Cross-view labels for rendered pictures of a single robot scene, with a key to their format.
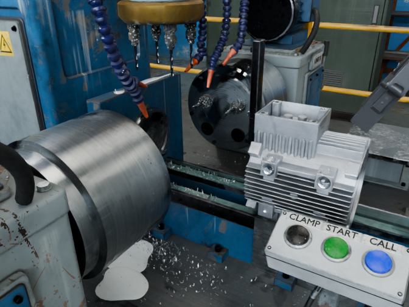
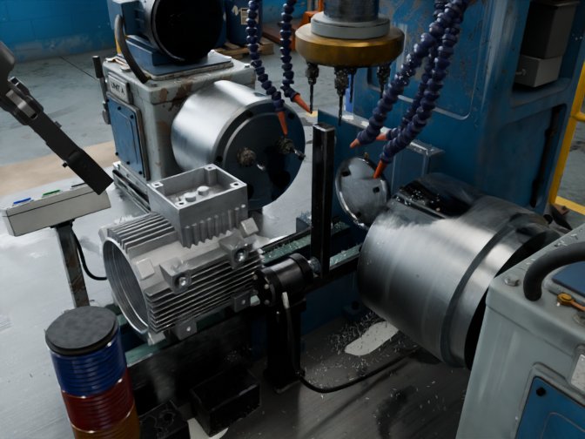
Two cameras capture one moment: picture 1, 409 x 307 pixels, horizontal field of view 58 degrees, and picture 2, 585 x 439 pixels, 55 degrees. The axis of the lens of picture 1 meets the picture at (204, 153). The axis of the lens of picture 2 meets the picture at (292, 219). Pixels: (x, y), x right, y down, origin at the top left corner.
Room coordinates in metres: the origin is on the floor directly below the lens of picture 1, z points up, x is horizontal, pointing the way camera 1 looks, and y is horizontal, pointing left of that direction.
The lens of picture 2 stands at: (1.09, -0.84, 1.54)
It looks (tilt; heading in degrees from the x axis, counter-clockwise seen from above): 31 degrees down; 111
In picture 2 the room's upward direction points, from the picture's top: straight up
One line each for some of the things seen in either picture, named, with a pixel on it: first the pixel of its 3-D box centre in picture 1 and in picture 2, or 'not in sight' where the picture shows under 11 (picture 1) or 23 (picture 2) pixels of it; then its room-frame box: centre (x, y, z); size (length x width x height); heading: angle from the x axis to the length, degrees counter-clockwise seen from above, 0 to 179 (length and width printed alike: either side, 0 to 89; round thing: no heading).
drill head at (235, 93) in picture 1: (242, 98); (472, 279); (1.10, -0.12, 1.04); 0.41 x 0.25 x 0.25; 149
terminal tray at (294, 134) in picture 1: (292, 128); (198, 205); (0.68, -0.17, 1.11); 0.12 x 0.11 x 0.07; 60
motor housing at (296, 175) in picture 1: (307, 175); (182, 263); (0.66, -0.21, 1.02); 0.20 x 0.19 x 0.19; 60
